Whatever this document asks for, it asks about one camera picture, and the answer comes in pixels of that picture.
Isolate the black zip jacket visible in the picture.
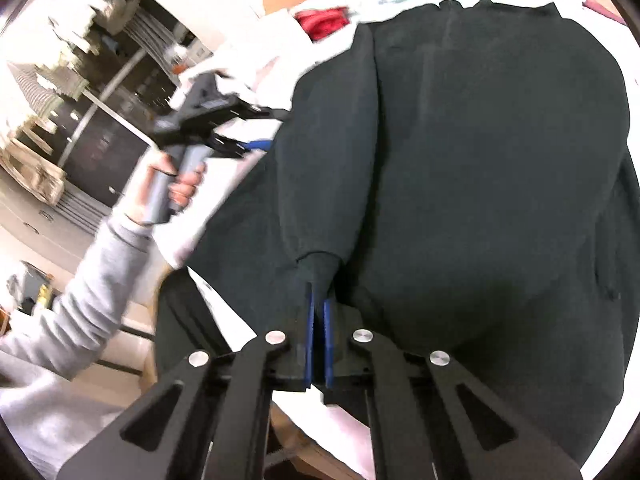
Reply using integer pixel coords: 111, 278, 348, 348
186, 0, 639, 463

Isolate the grey sleeve left forearm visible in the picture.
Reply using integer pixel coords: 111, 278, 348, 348
1, 212, 151, 479

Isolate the red folded garment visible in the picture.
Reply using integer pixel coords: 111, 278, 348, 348
294, 6, 350, 42

